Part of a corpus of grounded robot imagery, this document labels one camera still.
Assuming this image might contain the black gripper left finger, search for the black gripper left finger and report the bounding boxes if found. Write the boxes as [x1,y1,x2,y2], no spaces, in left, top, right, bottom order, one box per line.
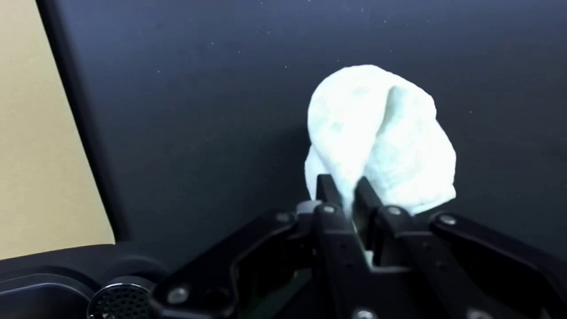
[313,174,387,319]

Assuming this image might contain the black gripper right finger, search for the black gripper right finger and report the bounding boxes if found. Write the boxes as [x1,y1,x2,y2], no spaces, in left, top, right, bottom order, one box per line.
[353,177,474,319]

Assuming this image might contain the white cloth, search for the white cloth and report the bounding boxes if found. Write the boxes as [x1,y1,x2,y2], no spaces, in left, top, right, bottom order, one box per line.
[305,64,458,216]

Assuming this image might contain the large black machine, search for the large black machine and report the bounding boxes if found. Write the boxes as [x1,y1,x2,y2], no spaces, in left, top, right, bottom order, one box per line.
[0,245,169,319]

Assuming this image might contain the tan cardboard sheet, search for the tan cardboard sheet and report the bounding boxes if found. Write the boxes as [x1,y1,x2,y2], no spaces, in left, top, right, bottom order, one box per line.
[0,0,116,259]

